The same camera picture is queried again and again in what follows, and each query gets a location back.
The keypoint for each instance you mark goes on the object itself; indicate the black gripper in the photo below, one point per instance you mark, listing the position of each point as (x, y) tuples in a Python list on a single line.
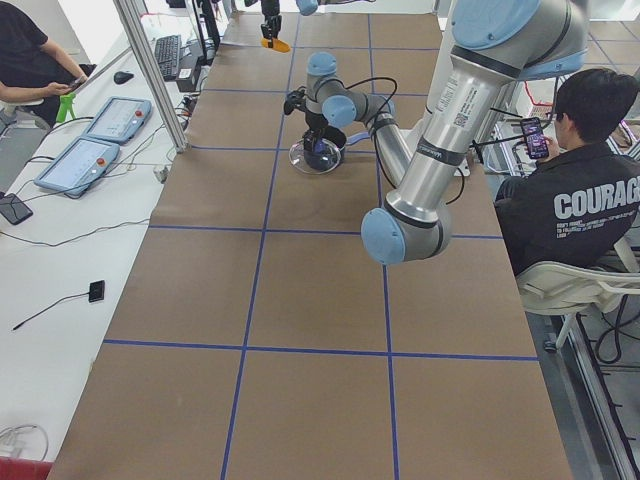
[(316, 122), (270, 11)]

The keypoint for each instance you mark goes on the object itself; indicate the yellow corn cob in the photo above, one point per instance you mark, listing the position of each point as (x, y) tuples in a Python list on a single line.
[(275, 44)]

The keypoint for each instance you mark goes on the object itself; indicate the glass pot lid blue knob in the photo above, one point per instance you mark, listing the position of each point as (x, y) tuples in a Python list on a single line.
[(296, 158)]

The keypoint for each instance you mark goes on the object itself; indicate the blue saucepan with handle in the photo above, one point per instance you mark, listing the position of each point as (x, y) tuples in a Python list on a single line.
[(333, 153)]

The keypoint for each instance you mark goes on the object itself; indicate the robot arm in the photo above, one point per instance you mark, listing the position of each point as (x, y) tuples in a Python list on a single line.
[(305, 8), (494, 43)]

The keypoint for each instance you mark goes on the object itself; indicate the black monitor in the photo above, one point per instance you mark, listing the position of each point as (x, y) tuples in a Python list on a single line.
[(202, 12)]

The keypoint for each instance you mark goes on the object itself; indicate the black keyboard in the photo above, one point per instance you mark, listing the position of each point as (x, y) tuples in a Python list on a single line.
[(167, 51)]

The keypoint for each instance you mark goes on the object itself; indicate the black computer mouse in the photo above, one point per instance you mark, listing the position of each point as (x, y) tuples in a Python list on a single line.
[(121, 77)]

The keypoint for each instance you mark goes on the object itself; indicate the upper teach pendant tablet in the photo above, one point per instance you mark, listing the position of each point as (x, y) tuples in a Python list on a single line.
[(119, 120)]

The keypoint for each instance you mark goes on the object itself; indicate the teach pendant tablet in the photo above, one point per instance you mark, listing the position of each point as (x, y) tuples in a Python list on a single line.
[(78, 166), (119, 120)]

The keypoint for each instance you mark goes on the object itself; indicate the green stand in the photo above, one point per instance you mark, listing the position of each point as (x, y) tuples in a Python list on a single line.
[(66, 108)]

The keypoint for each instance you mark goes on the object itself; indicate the phone in person's hand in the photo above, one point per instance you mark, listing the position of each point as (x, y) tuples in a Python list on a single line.
[(536, 144)]

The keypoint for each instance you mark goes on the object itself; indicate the lower teach pendant tablet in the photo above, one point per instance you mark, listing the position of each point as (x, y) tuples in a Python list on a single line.
[(78, 166)]

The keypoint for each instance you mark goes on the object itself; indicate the small black puck device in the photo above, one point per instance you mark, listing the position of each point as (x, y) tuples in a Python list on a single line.
[(96, 291)]

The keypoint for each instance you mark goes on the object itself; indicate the seated person black jacket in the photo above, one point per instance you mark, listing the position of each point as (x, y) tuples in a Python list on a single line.
[(582, 198)]

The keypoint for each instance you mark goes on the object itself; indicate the white chair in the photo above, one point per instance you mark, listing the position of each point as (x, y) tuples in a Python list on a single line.
[(556, 289)]

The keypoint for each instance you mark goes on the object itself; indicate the black smartphone on table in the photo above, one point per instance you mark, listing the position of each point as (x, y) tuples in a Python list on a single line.
[(14, 210)]

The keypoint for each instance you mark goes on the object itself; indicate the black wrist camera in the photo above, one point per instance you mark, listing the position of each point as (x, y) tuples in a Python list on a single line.
[(295, 100)]

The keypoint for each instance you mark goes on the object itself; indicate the aluminium frame post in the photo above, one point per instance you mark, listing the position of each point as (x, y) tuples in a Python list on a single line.
[(130, 20)]

